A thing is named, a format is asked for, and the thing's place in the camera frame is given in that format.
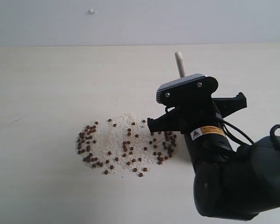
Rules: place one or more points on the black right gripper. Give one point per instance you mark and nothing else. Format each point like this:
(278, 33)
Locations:
(201, 123)

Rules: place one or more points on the wooden paint brush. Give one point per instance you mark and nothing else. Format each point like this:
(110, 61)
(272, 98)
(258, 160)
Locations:
(180, 64)

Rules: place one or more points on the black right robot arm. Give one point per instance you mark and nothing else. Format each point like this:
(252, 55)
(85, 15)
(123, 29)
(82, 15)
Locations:
(233, 179)

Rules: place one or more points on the brown pellets and white crumbs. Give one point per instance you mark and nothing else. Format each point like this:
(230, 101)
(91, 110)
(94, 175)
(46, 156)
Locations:
(124, 142)

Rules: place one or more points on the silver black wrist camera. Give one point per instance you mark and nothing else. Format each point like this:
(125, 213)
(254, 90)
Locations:
(187, 88)

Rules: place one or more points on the white wall hook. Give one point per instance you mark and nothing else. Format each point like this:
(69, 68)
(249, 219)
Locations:
(91, 11)

